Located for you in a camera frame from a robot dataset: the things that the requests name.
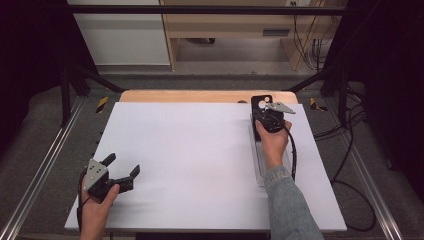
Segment white board sheet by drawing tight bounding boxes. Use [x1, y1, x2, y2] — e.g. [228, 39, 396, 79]
[64, 101, 348, 233]

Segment person's right hand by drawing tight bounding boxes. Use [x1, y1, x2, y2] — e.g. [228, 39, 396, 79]
[254, 119, 294, 171]

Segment light wooden desk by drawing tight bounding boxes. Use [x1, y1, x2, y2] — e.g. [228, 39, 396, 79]
[159, 0, 348, 72]

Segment hanging cable bundle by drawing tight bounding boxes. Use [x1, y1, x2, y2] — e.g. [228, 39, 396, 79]
[292, 1, 338, 72]

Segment clear plastic box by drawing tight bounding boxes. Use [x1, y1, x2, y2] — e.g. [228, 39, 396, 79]
[248, 113, 298, 189]

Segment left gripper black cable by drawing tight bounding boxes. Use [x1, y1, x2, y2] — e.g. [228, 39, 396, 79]
[76, 169, 92, 233]

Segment black horizontal frame bar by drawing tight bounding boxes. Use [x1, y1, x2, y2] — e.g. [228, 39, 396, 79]
[68, 4, 348, 16]

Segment wooden table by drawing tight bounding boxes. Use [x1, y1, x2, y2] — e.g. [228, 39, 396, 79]
[119, 89, 299, 104]

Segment aluminium rail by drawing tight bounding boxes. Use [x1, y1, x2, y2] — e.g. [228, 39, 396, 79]
[324, 98, 405, 240]
[0, 96, 85, 240]

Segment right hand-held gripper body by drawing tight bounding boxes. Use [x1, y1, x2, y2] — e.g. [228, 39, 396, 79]
[254, 101, 297, 134]

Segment black curtain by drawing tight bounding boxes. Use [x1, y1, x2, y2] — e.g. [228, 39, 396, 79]
[324, 0, 424, 194]
[0, 0, 99, 158]

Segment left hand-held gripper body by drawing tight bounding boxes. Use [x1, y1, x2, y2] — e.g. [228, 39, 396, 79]
[83, 158, 135, 203]

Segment black metal stand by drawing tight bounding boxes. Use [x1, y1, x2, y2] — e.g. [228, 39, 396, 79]
[285, 63, 353, 128]
[59, 61, 125, 128]

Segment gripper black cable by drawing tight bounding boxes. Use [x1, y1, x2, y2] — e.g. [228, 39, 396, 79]
[283, 125, 378, 233]
[76, 169, 92, 233]

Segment black floor cables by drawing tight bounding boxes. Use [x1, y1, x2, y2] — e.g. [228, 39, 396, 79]
[313, 83, 369, 168]

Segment person's left hand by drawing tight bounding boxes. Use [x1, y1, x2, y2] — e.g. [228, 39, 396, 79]
[79, 179, 121, 240]

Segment white cabinet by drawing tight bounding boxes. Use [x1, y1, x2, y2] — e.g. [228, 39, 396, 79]
[66, 0, 172, 67]

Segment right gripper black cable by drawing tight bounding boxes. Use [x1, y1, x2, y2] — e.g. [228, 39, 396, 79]
[283, 125, 378, 233]

